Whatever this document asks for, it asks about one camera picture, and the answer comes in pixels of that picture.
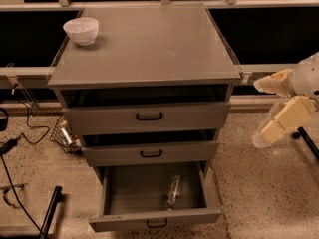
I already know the black power cable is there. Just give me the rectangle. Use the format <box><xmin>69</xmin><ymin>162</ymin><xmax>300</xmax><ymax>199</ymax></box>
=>
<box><xmin>0</xmin><ymin>83</ymin><xmax>51</xmax><ymax>232</ymax></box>

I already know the grey middle drawer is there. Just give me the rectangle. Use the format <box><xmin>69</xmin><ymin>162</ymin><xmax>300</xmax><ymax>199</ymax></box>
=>
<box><xmin>83</xmin><ymin>140</ymin><xmax>218</xmax><ymax>167</ymax></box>

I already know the black stand leg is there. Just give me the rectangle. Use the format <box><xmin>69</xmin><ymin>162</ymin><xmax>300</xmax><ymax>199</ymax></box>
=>
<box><xmin>39</xmin><ymin>186</ymin><xmax>62</xmax><ymax>239</ymax></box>
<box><xmin>292</xmin><ymin>127</ymin><xmax>319</xmax><ymax>161</ymax></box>

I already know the metal can in basket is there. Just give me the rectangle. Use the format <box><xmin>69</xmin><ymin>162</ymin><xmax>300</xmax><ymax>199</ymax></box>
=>
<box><xmin>60</xmin><ymin>120</ymin><xmax>74</xmax><ymax>146</ymax></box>

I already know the wire basket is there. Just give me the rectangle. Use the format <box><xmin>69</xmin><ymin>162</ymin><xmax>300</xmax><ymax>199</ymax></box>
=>
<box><xmin>50</xmin><ymin>116</ymin><xmax>82</xmax><ymax>154</ymax></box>

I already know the grey top drawer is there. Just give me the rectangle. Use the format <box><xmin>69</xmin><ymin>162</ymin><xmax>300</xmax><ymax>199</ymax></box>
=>
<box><xmin>63</xmin><ymin>102</ymin><xmax>230</xmax><ymax>135</ymax></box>

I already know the black stand leg left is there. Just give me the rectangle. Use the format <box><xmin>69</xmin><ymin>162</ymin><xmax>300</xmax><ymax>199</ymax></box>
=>
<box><xmin>39</xmin><ymin>186</ymin><xmax>62</xmax><ymax>239</ymax></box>

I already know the clear plastic water bottle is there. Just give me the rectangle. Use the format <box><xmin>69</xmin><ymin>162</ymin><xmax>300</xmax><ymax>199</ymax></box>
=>
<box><xmin>167</xmin><ymin>175</ymin><xmax>181</xmax><ymax>206</ymax></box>

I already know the grey drawer cabinet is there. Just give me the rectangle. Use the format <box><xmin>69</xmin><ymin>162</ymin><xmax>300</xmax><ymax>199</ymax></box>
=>
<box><xmin>46</xmin><ymin>2</ymin><xmax>242</xmax><ymax>171</ymax></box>

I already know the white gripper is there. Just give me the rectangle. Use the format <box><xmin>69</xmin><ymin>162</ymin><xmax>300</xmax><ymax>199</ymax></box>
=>
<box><xmin>252</xmin><ymin>53</ymin><xmax>319</xmax><ymax>148</ymax></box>

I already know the grey drawer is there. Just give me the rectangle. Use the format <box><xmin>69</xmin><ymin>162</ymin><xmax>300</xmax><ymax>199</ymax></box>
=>
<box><xmin>63</xmin><ymin>102</ymin><xmax>230</xmax><ymax>135</ymax></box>
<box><xmin>83</xmin><ymin>140</ymin><xmax>218</xmax><ymax>167</ymax></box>
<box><xmin>90</xmin><ymin>162</ymin><xmax>221</xmax><ymax>232</ymax></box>

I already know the black power adapter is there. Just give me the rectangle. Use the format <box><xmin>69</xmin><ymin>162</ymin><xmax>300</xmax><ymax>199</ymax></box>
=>
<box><xmin>0</xmin><ymin>139</ymin><xmax>17</xmax><ymax>154</ymax></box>

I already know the white bowl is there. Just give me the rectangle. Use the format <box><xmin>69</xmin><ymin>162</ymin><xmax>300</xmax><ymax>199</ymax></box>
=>
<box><xmin>63</xmin><ymin>17</ymin><xmax>99</xmax><ymax>46</ymax></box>

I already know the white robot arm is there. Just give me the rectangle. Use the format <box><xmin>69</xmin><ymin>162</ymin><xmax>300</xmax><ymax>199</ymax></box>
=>
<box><xmin>252</xmin><ymin>53</ymin><xmax>319</xmax><ymax>148</ymax></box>

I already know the grey bottom drawer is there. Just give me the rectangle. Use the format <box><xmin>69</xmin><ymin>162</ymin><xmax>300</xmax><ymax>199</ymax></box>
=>
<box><xmin>90</xmin><ymin>162</ymin><xmax>221</xmax><ymax>232</ymax></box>

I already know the black stand leg right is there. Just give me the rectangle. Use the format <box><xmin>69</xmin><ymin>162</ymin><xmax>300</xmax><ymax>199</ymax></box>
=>
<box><xmin>292</xmin><ymin>127</ymin><xmax>319</xmax><ymax>161</ymax></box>

